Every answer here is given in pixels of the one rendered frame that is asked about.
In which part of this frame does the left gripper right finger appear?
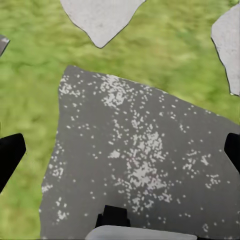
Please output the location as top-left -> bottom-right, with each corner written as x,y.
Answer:
224,132 -> 240,173

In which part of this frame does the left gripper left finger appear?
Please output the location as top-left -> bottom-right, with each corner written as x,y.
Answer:
0,133 -> 26,193

